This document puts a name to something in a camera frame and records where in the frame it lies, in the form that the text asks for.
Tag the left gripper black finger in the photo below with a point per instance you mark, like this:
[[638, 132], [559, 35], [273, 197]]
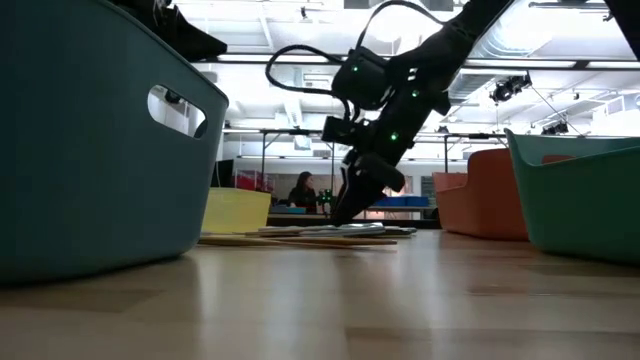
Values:
[[195, 42]]

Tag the blue diamond-patterned knife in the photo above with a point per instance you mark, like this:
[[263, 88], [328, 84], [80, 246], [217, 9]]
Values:
[[285, 231], [360, 227]]

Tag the black background robot arm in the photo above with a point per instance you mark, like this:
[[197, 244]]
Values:
[[326, 200]]

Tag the person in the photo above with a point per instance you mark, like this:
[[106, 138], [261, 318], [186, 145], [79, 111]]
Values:
[[302, 195]]

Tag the blue background bins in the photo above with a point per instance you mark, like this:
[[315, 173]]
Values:
[[415, 201]]

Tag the background table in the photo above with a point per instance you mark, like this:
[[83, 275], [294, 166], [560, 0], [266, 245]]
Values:
[[415, 209]]

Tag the long ceiling light bar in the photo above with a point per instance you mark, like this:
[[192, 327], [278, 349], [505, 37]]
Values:
[[275, 58]]

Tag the red crates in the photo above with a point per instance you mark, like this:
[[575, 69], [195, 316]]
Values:
[[250, 180]]

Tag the orange plastic bin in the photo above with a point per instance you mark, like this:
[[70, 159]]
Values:
[[485, 200]]

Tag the yellow plastic bin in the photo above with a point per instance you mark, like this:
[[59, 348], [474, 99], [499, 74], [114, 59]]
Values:
[[235, 210]]

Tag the black ceiling spotlight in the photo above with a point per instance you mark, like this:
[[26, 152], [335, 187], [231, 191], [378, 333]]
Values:
[[552, 129], [505, 90]]

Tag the black monitor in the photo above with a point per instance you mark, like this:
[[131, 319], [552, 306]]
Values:
[[223, 174]]

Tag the dark teal plastic bin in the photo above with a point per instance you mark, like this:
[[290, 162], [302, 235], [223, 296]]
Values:
[[100, 175]]

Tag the green plastic bin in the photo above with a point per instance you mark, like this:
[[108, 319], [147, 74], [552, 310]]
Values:
[[585, 210]]

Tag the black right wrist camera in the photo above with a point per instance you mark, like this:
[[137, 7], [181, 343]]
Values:
[[345, 131]]

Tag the black metal rack frame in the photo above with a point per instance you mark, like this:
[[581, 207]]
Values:
[[446, 150], [263, 150]]

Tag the dark wall board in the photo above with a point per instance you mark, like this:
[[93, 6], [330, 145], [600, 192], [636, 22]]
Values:
[[427, 187]]

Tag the black aluminium table frame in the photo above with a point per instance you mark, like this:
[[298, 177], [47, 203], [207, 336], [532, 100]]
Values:
[[425, 223]]

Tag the silver ceiling duct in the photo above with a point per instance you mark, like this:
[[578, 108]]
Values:
[[520, 30]]

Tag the black ceiling rail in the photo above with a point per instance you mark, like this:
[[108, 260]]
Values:
[[570, 5]]

